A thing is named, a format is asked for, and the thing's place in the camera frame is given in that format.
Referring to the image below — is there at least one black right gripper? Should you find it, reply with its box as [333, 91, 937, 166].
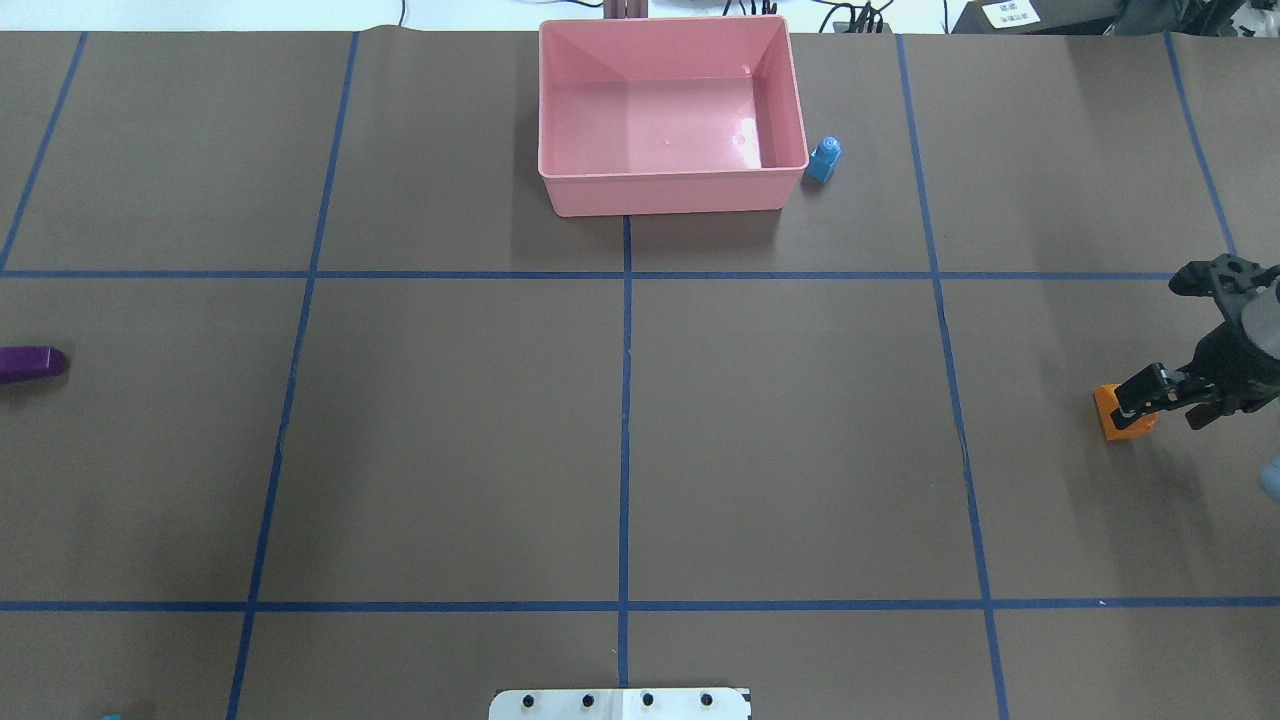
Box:
[1114, 325, 1279, 430]

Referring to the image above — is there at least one orange sloped toy block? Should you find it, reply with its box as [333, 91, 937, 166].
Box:
[1093, 384, 1158, 442]

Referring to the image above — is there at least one purple sloped toy block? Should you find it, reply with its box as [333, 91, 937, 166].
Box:
[0, 346, 68, 386]

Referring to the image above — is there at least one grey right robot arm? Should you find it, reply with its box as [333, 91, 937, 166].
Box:
[1093, 284, 1279, 441]

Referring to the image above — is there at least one pink plastic box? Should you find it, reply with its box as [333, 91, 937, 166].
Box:
[538, 15, 809, 218]

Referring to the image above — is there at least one small blue toy block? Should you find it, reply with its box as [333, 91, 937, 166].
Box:
[805, 136, 844, 184]

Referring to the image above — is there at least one black device with label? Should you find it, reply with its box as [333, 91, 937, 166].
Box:
[950, 1, 1125, 36]

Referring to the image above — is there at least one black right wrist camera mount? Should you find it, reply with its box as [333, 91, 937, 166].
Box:
[1167, 252, 1279, 327]

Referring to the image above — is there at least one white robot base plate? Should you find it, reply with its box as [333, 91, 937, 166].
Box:
[488, 687, 753, 719]

